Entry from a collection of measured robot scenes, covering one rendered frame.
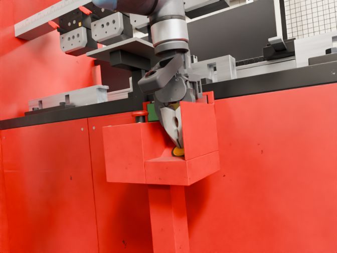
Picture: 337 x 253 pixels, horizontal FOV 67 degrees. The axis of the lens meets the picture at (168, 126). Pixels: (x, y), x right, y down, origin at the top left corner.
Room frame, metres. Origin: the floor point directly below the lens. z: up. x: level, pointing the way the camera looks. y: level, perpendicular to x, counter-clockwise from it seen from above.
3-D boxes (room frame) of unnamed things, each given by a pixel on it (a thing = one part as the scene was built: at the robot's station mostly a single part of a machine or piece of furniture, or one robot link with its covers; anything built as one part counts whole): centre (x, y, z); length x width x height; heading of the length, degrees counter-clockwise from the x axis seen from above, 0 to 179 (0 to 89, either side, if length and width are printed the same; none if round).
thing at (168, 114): (0.56, -0.02, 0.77); 0.06 x 0.03 x 0.09; 149
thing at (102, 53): (0.80, 0.07, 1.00); 0.26 x 0.18 x 0.01; 150
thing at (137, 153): (0.57, 0.02, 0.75); 0.20 x 0.16 x 0.18; 59
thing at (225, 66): (0.90, -0.05, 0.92); 0.39 x 0.06 x 0.10; 60
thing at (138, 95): (0.76, 0.09, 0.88); 0.14 x 0.04 x 0.22; 150
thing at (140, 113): (0.59, 0.06, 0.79); 0.04 x 0.04 x 0.04
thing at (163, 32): (0.53, -0.02, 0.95); 0.08 x 0.08 x 0.05
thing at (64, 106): (1.18, 0.54, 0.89); 0.30 x 0.05 x 0.03; 60
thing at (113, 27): (1.04, 0.19, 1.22); 0.15 x 0.09 x 0.17; 60
